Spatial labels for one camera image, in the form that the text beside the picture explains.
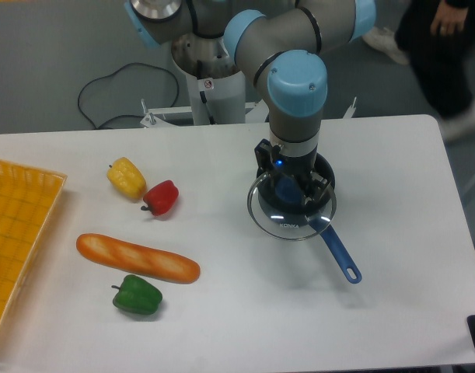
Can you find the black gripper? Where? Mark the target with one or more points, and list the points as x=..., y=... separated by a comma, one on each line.
x=272, y=160

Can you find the dark blue saucepan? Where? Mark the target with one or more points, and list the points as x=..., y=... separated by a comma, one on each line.
x=336, y=247

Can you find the glass lid with blue knob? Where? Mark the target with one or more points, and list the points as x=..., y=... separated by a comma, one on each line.
x=278, y=210

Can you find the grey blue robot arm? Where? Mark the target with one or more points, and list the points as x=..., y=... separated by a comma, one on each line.
x=339, y=23

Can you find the person's hand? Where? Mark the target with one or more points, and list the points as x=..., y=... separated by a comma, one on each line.
x=448, y=20

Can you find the red bell pepper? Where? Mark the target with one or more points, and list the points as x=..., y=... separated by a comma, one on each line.
x=161, y=198

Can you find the white shoe far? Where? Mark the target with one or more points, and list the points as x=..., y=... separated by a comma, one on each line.
x=383, y=41

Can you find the orange baguette bread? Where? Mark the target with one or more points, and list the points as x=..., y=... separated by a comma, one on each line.
x=137, y=259

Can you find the yellow bell pepper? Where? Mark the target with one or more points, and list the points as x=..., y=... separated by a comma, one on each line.
x=125, y=177

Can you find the person's black trouser legs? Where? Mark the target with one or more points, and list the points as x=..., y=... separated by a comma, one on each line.
x=438, y=60

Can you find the white shoe near table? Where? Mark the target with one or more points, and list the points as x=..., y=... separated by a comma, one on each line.
x=459, y=126

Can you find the green bell pepper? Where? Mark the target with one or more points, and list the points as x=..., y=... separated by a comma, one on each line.
x=136, y=295

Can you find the yellow woven basket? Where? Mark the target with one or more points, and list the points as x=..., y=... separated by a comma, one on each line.
x=28, y=196

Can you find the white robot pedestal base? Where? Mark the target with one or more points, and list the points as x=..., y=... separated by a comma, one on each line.
x=217, y=97

